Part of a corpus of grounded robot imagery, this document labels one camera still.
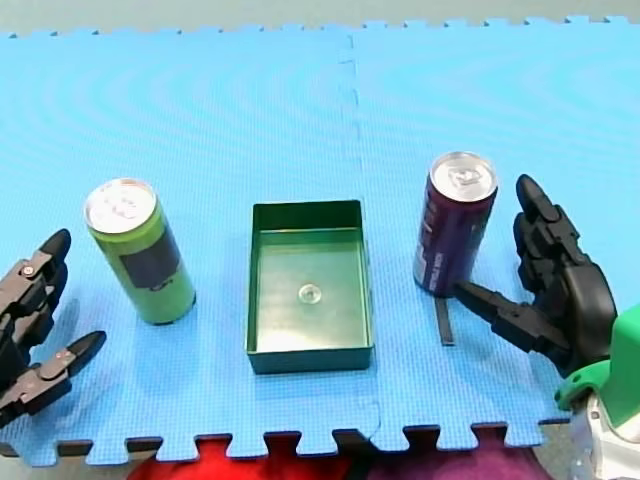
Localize green drink can dark band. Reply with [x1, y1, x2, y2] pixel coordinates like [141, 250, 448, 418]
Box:
[83, 177, 197, 327]

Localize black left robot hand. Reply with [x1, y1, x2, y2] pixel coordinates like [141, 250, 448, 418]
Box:
[0, 228, 108, 429]

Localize dark purple drink can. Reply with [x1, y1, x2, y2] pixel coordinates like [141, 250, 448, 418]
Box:
[412, 151, 499, 298]

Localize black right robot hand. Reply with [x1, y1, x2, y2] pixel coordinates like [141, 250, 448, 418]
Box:
[452, 173, 619, 380]

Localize shallow green tray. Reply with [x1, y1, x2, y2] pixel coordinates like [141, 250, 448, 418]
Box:
[244, 199, 377, 376]

